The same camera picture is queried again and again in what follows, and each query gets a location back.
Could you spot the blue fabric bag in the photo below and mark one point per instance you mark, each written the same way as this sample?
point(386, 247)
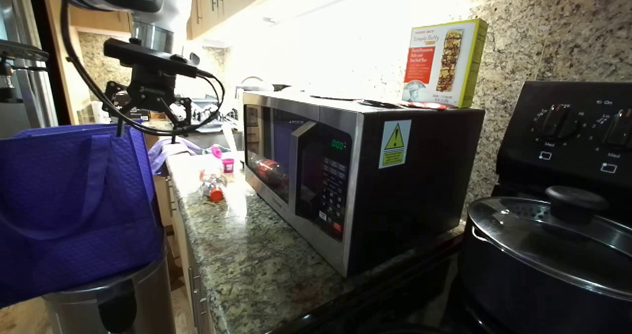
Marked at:
point(74, 210)

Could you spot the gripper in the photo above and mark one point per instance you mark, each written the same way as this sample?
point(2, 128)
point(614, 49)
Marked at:
point(150, 89)

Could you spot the snack bar box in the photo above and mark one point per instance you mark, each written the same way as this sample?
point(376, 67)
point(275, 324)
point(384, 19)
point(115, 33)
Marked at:
point(439, 62)

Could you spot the tap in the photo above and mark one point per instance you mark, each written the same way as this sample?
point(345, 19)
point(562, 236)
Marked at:
point(252, 79)

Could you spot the glass pot lid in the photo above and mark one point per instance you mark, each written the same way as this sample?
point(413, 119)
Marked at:
point(533, 235)

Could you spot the stainless steel refrigerator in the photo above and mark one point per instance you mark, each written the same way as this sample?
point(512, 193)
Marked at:
point(22, 18)

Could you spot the black stove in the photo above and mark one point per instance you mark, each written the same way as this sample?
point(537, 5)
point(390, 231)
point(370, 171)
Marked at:
point(563, 156)

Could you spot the microwave door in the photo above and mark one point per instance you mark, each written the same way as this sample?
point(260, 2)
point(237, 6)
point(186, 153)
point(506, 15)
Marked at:
point(276, 146)

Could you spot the black cooking pot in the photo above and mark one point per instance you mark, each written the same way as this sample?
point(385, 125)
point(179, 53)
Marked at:
point(518, 284)

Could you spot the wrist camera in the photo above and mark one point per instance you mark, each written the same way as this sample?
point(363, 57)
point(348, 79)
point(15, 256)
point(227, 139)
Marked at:
point(148, 57)

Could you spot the microwave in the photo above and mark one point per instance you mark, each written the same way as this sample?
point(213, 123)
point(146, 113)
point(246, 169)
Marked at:
point(395, 190)

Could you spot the pink lid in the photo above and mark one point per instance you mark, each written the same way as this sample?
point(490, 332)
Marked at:
point(216, 151)

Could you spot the stainless steel trash can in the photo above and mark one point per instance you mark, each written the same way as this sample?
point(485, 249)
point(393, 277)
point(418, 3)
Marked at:
point(143, 299)

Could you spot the purple cloth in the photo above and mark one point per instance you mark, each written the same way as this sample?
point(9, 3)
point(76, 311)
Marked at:
point(170, 151)

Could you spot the small pink cup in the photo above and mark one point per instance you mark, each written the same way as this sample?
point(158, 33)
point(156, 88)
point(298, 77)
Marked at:
point(228, 165)

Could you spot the stove knob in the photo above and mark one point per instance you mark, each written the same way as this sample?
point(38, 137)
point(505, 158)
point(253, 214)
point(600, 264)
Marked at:
point(555, 121)
point(619, 128)

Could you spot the clear plastic bottle red cap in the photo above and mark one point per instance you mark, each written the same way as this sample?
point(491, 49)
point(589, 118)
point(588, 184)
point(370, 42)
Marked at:
point(213, 183)

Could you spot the red snack wrapper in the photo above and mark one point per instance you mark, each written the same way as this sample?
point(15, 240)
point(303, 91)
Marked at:
point(429, 105)

